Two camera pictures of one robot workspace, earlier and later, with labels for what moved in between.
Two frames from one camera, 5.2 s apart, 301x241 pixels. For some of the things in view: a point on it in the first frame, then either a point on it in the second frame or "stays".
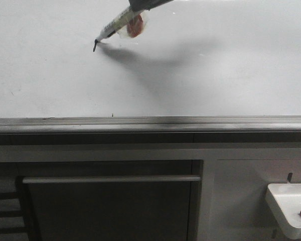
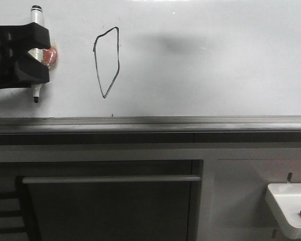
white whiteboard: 200,66 stays
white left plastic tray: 288,200 stays
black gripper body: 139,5 to 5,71
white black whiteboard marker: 119,22 to 36,17
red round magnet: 135,26 to 50,55
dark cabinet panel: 113,200 stays
